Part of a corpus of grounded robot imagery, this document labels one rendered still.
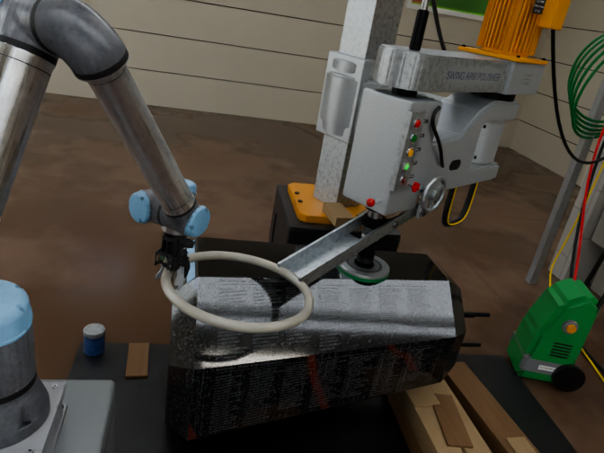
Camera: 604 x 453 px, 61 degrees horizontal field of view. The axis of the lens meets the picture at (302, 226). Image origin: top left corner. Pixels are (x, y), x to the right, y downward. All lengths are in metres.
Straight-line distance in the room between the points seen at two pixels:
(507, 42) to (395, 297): 1.13
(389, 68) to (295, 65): 6.27
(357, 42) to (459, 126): 0.72
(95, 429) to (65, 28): 0.83
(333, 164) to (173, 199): 1.52
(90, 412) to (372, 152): 1.22
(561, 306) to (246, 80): 5.95
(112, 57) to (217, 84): 6.89
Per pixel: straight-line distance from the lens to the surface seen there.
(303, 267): 1.88
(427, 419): 2.46
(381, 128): 1.87
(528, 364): 3.27
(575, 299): 3.15
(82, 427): 1.31
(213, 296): 1.91
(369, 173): 1.92
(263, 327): 1.48
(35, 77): 1.19
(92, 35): 1.11
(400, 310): 2.12
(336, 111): 2.61
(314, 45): 8.06
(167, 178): 1.30
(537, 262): 4.46
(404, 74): 1.80
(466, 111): 2.27
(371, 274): 2.07
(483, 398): 2.89
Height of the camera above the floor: 1.78
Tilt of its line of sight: 24 degrees down
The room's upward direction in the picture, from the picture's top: 10 degrees clockwise
